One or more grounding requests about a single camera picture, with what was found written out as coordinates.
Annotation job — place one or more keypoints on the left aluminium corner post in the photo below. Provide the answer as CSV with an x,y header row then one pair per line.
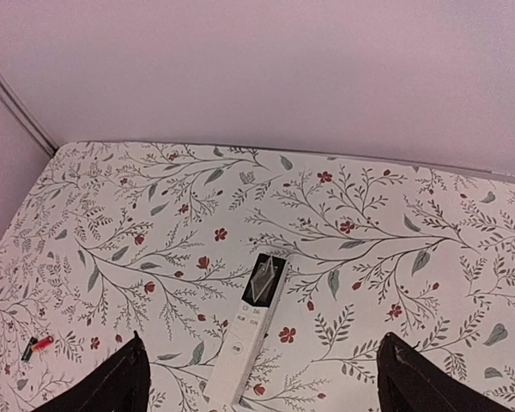
x,y
27,121

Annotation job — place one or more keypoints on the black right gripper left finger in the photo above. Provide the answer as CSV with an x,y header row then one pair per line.
x,y
121,383

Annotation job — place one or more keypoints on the red battery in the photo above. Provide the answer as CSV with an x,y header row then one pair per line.
x,y
43,343

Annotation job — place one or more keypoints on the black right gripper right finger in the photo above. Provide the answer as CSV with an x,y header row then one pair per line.
x,y
408,381

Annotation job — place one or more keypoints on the floral patterned table mat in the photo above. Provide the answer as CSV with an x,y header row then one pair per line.
x,y
159,240

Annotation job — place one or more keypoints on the dark green battery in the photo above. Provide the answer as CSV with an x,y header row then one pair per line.
x,y
28,351

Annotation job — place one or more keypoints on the white remote control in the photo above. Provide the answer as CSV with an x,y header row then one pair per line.
x,y
246,332

